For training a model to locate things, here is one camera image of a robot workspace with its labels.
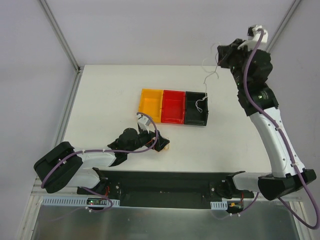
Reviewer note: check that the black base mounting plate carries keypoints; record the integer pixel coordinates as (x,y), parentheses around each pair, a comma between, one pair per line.
(182,190)

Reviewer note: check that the red plastic bin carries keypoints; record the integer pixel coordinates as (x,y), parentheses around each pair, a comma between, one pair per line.
(173,107)

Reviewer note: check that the left aluminium frame post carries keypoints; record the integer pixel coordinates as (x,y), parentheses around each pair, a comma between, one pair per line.
(59,34)

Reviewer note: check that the white cable duct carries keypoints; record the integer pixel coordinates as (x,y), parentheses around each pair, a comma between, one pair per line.
(73,201)
(219,205)

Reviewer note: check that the aluminium frame post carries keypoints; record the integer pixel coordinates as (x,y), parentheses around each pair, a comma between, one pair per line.
(271,42)
(59,34)

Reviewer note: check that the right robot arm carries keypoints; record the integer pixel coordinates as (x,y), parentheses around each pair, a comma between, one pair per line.
(288,174)

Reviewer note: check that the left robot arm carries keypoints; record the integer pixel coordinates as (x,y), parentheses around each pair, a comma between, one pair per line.
(66,166)

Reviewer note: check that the left white cable duct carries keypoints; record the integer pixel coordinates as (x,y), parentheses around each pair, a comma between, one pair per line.
(73,201)

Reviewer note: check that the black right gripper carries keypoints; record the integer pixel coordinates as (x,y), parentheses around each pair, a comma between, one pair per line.
(225,54)

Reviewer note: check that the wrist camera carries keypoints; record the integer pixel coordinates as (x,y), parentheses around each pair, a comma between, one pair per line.
(253,35)
(143,122)

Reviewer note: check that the right white cable duct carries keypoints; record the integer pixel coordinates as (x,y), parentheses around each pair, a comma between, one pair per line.
(219,205)

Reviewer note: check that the yellow plastic bin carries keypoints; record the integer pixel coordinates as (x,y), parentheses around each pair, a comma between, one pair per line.
(151,103)

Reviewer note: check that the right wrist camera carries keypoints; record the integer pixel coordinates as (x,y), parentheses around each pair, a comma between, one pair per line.
(253,35)

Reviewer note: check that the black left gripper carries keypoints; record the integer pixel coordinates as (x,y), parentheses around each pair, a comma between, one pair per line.
(155,140)

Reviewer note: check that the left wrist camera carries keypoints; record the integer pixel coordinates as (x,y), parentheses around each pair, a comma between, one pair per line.
(143,122)

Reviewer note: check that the black plastic bin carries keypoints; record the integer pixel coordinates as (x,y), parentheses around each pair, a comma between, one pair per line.
(196,108)

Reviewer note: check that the right aluminium frame post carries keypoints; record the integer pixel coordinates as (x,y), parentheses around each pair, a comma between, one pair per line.
(271,42)

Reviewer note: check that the left aluminium table rail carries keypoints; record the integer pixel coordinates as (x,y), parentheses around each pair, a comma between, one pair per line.
(28,224)

